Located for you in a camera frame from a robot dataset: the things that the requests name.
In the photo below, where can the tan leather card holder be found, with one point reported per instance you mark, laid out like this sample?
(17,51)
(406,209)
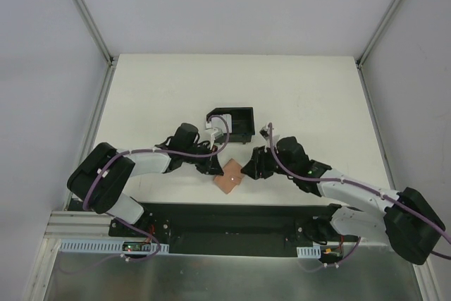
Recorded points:
(232,177)

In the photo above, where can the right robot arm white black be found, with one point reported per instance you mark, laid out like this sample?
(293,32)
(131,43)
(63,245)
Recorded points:
(402,220)

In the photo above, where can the aluminium cross rail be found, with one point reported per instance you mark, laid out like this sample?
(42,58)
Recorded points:
(77,224)

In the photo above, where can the black card tray box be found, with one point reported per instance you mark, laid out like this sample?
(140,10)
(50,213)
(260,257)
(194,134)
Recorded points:
(240,121)

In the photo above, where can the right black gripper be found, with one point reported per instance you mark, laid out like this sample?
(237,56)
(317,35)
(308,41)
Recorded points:
(263,161)

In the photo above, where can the left table side rail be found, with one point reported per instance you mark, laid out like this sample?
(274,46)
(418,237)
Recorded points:
(92,126)

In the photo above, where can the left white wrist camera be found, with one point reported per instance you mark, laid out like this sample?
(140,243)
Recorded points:
(215,129)

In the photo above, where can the white cards stack in tray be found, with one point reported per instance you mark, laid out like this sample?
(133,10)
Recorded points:
(225,121)

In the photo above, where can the right aluminium frame post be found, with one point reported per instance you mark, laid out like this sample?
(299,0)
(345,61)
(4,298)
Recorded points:
(381,27)

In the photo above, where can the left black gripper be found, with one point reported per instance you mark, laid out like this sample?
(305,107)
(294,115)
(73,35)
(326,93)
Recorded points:
(206,158)

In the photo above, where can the aluminium frame post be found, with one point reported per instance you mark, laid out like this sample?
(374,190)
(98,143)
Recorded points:
(94,31)
(381,27)

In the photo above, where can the left white cable duct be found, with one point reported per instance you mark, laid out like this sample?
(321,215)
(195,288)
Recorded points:
(112,247)

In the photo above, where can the white cable duct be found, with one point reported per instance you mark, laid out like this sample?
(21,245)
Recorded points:
(313,252)
(112,247)

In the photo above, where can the left aluminium frame post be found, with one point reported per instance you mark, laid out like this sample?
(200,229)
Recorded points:
(94,31)

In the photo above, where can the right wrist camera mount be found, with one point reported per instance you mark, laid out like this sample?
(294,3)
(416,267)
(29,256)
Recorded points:
(270,134)

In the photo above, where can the right white cable duct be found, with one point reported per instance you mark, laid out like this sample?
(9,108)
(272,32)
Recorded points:
(313,252)

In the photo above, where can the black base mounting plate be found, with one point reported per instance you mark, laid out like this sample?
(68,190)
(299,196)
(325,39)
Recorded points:
(239,230)

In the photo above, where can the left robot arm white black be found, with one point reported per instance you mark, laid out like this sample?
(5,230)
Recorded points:
(100,179)

